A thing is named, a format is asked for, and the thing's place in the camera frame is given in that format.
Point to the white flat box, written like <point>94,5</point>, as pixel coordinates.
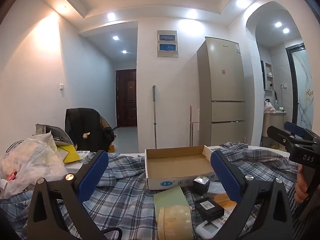
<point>80,166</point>

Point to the orange floor box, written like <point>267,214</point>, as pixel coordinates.
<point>112,148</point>

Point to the small black box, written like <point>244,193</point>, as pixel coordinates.
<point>208,207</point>

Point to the small red object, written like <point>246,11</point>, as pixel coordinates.
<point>12,176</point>

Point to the grey bag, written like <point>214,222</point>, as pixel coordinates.
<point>60,136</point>

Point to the black cube with silver face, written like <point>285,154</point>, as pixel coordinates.
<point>201,186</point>

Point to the green box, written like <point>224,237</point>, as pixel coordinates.
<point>170,197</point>

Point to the grey electrical panel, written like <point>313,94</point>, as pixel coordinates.
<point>167,44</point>

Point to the frosted glass door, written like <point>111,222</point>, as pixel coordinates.
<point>303,87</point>

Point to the beige refrigerator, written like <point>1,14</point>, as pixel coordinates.
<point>225,92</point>

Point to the brown chair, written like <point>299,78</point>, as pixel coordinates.
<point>103,125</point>

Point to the black jacket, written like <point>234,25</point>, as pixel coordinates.
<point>82,122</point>

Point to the shallow cardboard box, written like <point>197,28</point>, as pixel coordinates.
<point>175,165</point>

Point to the dark brown door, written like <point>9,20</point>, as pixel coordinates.
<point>127,97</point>

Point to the blue plaid cloth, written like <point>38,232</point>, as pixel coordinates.
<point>125,195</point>

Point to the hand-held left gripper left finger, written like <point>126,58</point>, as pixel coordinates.
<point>92,177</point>

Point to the cream round jar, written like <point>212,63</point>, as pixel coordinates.
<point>175,222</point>

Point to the clear plastic bag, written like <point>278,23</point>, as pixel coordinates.
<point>30,162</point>

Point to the person's right hand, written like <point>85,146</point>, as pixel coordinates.
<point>300,185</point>

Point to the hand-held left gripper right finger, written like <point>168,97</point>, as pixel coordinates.
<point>227,177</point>

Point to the white remote control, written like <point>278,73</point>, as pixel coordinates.
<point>207,231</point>

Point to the pink cloth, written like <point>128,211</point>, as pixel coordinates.
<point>269,107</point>

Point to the beige bathroom vanity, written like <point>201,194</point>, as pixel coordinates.
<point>273,122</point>

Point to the yellow black bag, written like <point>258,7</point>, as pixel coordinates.
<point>70,153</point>

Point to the orange soap bar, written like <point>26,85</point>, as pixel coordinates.
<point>222,200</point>

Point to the wall niche shelf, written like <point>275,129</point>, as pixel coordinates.
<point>269,76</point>

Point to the group of ceiling spotlights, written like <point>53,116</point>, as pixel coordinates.
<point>241,2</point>

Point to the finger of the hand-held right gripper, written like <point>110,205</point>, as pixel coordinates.
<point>292,127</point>
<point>277,133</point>

